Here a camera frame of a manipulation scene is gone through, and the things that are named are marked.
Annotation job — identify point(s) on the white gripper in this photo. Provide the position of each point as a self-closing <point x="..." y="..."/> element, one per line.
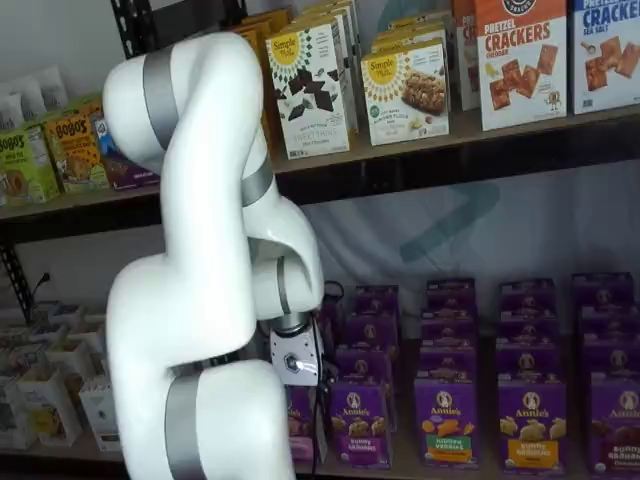
<point x="297" y="355"/>

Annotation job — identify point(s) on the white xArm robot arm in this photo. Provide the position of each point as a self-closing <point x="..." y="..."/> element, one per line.
<point x="200" y="250"/>

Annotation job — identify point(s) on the purple box violet patch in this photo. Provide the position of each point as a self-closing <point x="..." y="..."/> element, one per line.
<point x="360" y="430"/>

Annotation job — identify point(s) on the purple Annie's snack box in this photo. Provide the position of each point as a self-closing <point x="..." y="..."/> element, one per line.
<point x="362" y="365"/>
<point x="612" y="357"/>
<point x="377" y="300"/>
<point x="607" y="322"/>
<point x="447" y="362"/>
<point x="527" y="327"/>
<point x="450" y="296"/>
<point x="448" y="330"/>
<point x="602" y="289"/>
<point x="372" y="330"/>
<point x="529" y="364"/>
<point x="527" y="295"/>

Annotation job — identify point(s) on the purple box green patch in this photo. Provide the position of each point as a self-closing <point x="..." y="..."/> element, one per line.
<point x="445" y="425"/>

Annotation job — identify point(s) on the purple box yellow patch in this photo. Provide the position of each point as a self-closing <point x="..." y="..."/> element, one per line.
<point x="532" y="430"/>

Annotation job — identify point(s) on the tan shelf board under white cartons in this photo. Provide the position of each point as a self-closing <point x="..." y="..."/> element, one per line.
<point x="65" y="454"/>

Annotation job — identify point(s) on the black-edged shelf board with crackers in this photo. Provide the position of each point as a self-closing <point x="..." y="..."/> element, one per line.
<point x="450" y="165"/>

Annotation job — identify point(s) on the purple box chocolate bunnies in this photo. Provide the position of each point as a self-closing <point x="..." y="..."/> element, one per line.
<point x="617" y="425"/>

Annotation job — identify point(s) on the blue purple Bobo's box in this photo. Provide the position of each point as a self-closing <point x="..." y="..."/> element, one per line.
<point x="125" y="172"/>

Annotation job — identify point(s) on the Simple Mills sweet thins box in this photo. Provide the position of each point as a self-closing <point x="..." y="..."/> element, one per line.
<point x="307" y="90"/>

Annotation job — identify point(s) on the Simple Mills snack bar box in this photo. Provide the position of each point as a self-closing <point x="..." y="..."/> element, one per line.
<point x="405" y="95"/>

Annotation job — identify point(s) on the yellow Bobo's box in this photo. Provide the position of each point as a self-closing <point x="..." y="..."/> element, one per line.
<point x="75" y="150"/>

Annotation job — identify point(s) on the red pretzel snack box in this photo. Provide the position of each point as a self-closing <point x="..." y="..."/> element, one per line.
<point x="465" y="60"/>

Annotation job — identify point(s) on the Simple Mills cream box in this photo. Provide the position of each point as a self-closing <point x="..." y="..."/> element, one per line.
<point x="410" y="30"/>
<point x="325" y="10"/>

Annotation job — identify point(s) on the green Bobo's box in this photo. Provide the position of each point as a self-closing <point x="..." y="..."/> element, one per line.
<point x="25" y="165"/>

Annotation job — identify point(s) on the orange-brown snack box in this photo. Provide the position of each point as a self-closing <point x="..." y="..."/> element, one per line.
<point x="272" y="20"/>

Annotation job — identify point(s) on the orange pretzel crackers box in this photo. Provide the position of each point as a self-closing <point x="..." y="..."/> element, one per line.
<point x="520" y="65"/>

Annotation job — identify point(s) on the blue sea salt crackers box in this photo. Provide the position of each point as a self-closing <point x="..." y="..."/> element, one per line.
<point x="607" y="55"/>

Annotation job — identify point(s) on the white snack carton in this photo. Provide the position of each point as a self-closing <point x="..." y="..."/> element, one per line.
<point x="25" y="362"/>
<point x="15" y="420"/>
<point x="100" y="410"/>
<point x="50" y="405"/>

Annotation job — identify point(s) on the white pouch bag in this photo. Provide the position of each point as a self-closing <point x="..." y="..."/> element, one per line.
<point x="10" y="112"/>
<point x="52" y="87"/>
<point x="27" y="97"/>

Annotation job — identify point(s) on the black wall power plug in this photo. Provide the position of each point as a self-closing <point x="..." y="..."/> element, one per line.
<point x="42" y="282"/>

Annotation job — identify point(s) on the black perforated shelf post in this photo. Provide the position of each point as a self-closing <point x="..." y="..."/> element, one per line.
<point x="15" y="285"/>
<point x="129" y="25"/>

